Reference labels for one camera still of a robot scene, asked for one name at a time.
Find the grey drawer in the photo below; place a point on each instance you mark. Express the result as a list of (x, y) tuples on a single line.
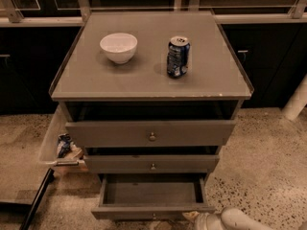
[(152, 160), (150, 133), (153, 196)]

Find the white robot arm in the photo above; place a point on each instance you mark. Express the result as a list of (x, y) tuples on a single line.
[(261, 184)]

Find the white ceramic bowl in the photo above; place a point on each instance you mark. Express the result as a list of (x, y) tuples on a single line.
[(119, 47)]

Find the grey drawer cabinet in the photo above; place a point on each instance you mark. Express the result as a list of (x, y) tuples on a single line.
[(90, 87)]

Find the grey middle drawer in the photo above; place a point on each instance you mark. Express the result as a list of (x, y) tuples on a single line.
[(152, 160)]

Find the blue soda can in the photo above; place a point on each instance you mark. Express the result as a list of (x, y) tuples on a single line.
[(178, 55)]

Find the grey top drawer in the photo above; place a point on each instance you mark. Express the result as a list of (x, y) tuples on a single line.
[(150, 133)]

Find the clear plastic bin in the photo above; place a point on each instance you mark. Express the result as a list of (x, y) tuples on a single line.
[(73, 161)]

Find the black floor bar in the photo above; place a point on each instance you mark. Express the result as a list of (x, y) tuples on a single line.
[(48, 178)]

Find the blue snack bag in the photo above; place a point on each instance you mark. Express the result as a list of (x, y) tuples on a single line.
[(63, 147)]

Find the dark back counter cabinets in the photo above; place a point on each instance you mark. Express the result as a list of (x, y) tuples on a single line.
[(268, 36)]

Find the grey bottom drawer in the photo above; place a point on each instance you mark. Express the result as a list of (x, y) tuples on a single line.
[(153, 196)]

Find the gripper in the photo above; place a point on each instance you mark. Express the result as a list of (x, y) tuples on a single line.
[(205, 219)]

